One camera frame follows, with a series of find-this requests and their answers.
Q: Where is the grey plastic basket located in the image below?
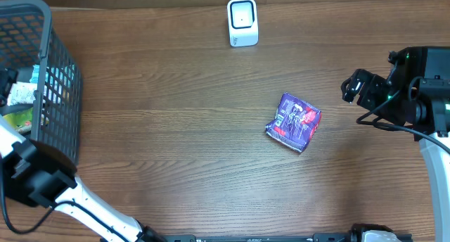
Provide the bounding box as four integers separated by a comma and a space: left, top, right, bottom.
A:
1, 0, 83, 164

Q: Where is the mint green wipes pack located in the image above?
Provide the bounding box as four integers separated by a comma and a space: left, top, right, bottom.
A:
29, 65, 75, 94

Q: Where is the white barcode scanner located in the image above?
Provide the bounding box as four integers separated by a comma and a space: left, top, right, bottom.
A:
227, 0, 259, 47

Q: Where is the white tube gold cap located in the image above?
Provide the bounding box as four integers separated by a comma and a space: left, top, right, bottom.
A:
7, 82, 37, 106

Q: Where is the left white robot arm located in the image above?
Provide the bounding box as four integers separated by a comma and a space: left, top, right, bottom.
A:
1, 120, 164, 241

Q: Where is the purple Carefree pad pack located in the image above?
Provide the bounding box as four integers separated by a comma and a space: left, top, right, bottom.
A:
265, 93, 322, 153

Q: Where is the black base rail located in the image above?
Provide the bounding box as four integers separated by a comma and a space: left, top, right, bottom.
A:
157, 224, 413, 242

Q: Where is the green yellow snack pouch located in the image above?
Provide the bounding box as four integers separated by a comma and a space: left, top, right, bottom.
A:
3, 108, 34, 135

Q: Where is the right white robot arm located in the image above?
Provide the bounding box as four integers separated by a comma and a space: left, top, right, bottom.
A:
341, 69, 449, 241

